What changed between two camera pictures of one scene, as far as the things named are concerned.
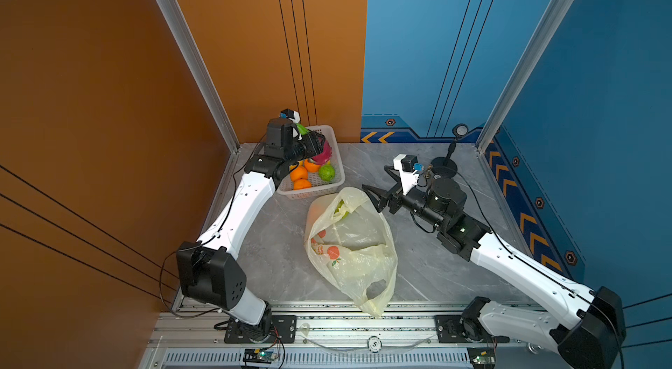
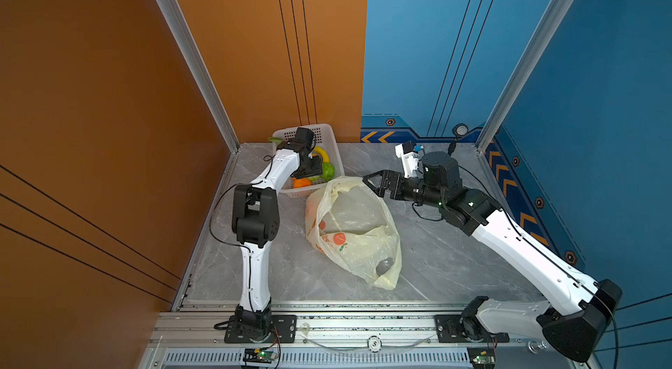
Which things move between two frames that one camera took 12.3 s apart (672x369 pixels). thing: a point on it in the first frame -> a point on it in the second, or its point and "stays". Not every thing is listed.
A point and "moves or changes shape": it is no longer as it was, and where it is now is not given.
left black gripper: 312,146 -> 317,170
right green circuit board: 483,357 stays
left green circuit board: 257,355 stays
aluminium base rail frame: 332,337 stays
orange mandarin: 300,184 stays
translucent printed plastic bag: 351,243 moves or changes shape
